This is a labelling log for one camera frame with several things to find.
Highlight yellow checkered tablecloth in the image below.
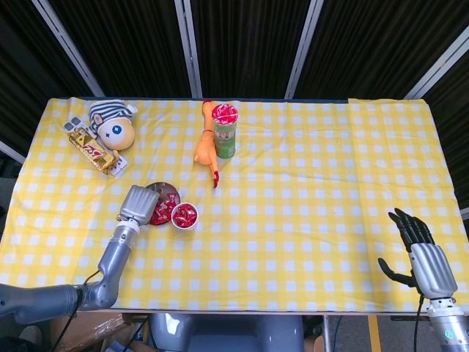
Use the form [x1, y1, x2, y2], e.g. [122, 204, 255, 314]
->
[0, 95, 469, 312]

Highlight white paper cup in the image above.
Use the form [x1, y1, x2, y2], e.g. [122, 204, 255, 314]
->
[171, 202, 199, 231]

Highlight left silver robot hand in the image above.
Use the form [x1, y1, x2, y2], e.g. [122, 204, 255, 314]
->
[117, 184, 161, 227]

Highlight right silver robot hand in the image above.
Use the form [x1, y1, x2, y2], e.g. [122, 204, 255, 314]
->
[377, 208, 458, 300]

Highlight plush toy striped hat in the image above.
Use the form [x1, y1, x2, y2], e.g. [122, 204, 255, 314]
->
[87, 98, 139, 151]

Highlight orange rubber chicken toy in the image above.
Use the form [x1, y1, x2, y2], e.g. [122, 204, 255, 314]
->
[193, 99, 222, 189]

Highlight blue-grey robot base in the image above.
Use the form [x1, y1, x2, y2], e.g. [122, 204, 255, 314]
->
[146, 313, 305, 352]

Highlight green chips can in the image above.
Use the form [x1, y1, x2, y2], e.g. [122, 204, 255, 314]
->
[211, 103, 241, 159]

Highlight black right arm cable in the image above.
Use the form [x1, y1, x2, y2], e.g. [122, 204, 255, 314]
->
[413, 296, 426, 352]

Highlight brown cardboard box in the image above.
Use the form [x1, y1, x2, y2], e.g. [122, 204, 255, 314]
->
[49, 311, 147, 352]

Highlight white remote grey buttons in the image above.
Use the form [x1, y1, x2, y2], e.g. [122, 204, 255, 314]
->
[62, 115, 130, 179]

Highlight round metal plate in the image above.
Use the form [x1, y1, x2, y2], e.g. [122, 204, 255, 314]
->
[145, 182, 181, 225]

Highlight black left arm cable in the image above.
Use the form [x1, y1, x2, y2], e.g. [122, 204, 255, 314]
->
[56, 270, 102, 352]

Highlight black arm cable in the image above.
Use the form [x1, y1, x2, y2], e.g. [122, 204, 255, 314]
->
[56, 270, 102, 352]
[413, 296, 426, 352]

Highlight gold chocolate bar pack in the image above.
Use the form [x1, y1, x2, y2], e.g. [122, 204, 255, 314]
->
[67, 128, 122, 175]

